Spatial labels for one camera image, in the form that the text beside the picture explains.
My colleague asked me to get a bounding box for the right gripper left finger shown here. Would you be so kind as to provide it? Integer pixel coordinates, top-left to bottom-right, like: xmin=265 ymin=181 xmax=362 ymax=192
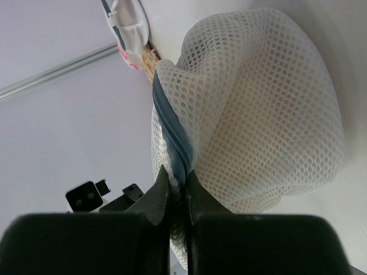
xmin=1 ymin=168 xmax=169 ymax=274

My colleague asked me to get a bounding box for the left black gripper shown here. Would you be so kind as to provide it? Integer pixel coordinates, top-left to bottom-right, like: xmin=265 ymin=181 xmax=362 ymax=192
xmin=99 ymin=184 xmax=143 ymax=213

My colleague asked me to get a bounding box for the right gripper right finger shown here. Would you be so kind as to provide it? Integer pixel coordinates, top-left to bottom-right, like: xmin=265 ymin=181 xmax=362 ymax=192
xmin=185 ymin=172 xmax=360 ymax=274

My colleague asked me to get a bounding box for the blue-trimmed white mesh laundry bag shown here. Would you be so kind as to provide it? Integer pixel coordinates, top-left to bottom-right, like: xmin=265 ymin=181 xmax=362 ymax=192
xmin=151 ymin=8 xmax=345 ymax=266

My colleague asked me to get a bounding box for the pink-trimmed crumpled mesh bag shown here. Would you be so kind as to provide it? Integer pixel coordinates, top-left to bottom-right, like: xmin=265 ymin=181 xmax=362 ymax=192
xmin=117 ymin=42 xmax=146 ymax=70

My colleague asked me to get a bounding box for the blue-trimmed cylindrical mesh bag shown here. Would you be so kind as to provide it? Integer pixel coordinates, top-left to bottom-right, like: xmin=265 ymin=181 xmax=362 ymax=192
xmin=101 ymin=0 xmax=149 ymax=56

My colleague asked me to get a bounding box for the left aluminium frame post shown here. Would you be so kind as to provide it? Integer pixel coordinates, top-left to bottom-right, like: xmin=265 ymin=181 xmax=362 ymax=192
xmin=1 ymin=44 xmax=118 ymax=102

